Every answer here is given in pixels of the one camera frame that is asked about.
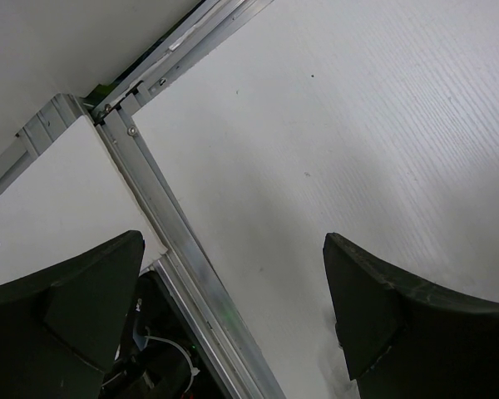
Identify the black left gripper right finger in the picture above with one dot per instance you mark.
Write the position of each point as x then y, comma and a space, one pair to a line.
403, 336

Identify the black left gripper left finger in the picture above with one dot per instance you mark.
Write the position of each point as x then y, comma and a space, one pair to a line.
61, 326

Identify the black cap pepsi bottle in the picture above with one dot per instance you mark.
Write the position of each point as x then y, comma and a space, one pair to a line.
332, 365

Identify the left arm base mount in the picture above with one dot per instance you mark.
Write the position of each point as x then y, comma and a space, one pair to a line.
159, 356

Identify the aluminium table frame rails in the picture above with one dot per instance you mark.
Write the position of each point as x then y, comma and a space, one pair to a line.
192, 284

